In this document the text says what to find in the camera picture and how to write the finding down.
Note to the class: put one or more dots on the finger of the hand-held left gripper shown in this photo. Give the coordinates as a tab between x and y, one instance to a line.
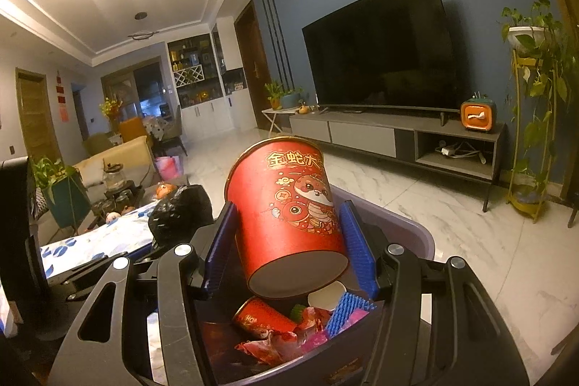
90	270

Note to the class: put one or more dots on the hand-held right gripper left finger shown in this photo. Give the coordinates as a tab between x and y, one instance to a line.
219	252

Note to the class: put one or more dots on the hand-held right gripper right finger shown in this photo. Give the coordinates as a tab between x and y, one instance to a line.
357	252

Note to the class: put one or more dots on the grey plastic bin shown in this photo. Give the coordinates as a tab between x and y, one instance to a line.
407	232

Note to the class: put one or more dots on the blue foam net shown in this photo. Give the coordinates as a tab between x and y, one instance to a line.
346	313

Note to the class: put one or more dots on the pink plastic bag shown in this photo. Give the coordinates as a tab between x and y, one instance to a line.
348	320

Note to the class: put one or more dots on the green foam net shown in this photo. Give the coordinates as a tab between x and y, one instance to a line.
297	312

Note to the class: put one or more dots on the red and white plastic bag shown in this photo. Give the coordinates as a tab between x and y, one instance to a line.
276	347

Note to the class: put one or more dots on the blue floral tablecloth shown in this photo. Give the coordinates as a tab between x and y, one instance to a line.
113	232

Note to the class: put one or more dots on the black plastic bag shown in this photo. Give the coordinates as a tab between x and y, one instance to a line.
181	214

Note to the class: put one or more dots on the small pink toy figure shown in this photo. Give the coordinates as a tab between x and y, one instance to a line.
113	217

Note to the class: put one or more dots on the teal planter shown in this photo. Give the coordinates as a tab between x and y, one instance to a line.
70	203

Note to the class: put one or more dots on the green pothos plant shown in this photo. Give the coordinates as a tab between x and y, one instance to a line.
52	173

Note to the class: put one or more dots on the orange toy figure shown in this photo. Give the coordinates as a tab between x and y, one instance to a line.
166	190

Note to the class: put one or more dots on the dark coffee table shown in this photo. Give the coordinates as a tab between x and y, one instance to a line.
135	196

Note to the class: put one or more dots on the glass jar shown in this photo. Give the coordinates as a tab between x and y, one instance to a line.
114	180

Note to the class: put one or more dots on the grey television cabinet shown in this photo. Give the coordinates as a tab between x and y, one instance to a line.
362	135

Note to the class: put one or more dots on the olive dining chair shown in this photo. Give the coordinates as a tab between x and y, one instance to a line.
97	144

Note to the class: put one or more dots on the light wooden door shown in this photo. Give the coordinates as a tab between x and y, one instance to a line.
38	114

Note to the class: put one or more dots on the beige sofa section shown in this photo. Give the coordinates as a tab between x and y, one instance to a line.
131	153

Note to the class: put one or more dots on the grey-green dining chair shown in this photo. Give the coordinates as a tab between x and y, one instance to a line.
174	130

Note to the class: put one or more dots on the white power strip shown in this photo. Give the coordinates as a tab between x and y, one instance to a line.
457	151

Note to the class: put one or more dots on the white display cabinet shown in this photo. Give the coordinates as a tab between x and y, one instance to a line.
203	110

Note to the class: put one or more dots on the orange dining chair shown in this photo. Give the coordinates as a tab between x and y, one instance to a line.
133	128

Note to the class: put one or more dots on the small orange ornament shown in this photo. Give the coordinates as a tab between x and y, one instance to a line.
304	110

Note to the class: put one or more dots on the white side table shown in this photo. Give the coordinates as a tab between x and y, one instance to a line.
276	111

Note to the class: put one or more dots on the yellow flowers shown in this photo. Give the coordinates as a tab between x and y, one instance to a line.
111	108

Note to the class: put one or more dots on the plant in orange pot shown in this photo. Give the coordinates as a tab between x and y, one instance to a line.
273	99

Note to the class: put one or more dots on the plant in blue pot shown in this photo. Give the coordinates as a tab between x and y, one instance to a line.
291	100

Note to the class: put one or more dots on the glass sliding door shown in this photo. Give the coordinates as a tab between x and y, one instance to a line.
144	90

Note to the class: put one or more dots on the orange retro box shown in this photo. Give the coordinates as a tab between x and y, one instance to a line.
478	117

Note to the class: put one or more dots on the dark wooden door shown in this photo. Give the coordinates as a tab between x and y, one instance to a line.
253	69

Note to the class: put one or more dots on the gold plant stand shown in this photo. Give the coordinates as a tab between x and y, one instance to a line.
514	119

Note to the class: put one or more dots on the black television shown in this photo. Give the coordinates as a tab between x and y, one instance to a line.
384	47

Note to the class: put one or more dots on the trailing green plant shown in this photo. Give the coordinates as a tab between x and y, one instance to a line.
538	85

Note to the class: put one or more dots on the round ceiling fixture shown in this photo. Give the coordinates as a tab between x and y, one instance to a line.
140	15

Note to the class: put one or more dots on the white plant pot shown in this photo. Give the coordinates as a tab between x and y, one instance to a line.
524	37

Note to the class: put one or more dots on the red wall decorations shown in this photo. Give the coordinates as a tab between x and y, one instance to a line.
62	96

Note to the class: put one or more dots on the black wall trim strips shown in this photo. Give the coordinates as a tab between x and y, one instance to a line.
273	38

